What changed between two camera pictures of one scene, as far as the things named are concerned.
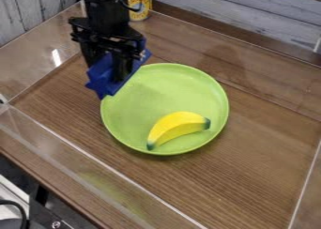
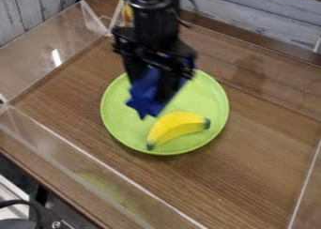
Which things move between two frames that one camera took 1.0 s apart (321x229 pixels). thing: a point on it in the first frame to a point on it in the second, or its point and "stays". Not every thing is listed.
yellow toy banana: (173, 126) stays
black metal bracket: (50, 214) stays
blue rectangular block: (100, 80) to (147, 97)
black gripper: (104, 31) to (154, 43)
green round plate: (163, 89) stays
